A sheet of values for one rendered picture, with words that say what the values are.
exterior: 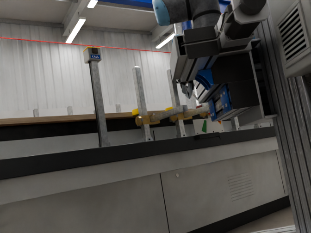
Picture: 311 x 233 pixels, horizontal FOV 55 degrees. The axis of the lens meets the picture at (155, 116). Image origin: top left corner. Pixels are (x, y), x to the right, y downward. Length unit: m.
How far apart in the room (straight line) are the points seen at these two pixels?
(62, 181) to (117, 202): 0.45
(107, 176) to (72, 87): 7.84
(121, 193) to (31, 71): 7.67
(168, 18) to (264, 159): 1.75
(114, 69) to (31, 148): 8.46
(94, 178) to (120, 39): 9.10
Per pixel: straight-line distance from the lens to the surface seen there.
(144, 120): 1.65
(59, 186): 1.45
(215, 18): 1.24
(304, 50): 0.77
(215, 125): 2.00
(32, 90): 9.06
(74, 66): 9.55
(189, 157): 1.84
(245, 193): 2.49
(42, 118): 1.61
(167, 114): 1.54
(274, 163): 2.82
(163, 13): 1.27
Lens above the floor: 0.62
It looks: 7 degrees up
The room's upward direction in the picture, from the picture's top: 9 degrees counter-clockwise
